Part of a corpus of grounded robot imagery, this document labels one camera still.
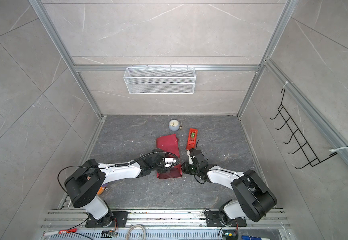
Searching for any dark red wrapping paper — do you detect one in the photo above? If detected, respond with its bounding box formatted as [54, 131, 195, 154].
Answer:
[156, 134, 183, 180]

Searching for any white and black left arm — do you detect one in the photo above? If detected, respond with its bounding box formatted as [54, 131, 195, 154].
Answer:
[59, 150, 180, 228]

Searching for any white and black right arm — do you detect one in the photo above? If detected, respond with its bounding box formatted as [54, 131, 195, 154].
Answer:
[182, 162, 278, 225]

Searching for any red tape dispenser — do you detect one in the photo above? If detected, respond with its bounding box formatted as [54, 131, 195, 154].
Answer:
[186, 129, 198, 151]

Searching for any small round white clock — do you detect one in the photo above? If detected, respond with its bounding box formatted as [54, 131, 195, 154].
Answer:
[169, 119, 181, 132]

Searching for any orange plush toy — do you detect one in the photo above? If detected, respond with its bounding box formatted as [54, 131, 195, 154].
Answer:
[97, 187, 105, 195]

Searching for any blue and white marker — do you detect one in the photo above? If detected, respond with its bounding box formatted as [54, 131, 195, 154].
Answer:
[241, 236, 270, 240]

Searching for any red and white marker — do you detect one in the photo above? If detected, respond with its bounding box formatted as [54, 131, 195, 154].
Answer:
[43, 228, 77, 237]

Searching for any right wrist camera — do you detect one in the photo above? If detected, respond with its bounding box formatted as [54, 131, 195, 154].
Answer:
[187, 149, 208, 165]

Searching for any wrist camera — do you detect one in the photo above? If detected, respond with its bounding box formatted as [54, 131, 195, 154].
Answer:
[187, 149, 208, 165]
[163, 157, 180, 169]

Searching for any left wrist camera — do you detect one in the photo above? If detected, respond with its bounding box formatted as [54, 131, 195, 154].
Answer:
[163, 157, 180, 169]

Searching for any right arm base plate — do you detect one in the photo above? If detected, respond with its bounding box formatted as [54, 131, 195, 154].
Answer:
[204, 209, 247, 227]

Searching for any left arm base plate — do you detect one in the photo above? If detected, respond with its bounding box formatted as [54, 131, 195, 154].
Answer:
[85, 212, 129, 228]

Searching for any coiled grey cable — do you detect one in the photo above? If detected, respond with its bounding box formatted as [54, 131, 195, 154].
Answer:
[127, 223, 147, 240]

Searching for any white wire mesh basket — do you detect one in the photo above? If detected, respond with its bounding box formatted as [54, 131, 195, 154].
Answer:
[124, 67, 196, 95]

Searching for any aluminium front rail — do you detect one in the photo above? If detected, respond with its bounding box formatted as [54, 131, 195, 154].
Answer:
[40, 209, 295, 240]

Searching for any black wire hook rack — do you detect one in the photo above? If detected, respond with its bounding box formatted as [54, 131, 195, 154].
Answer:
[270, 89, 338, 170]

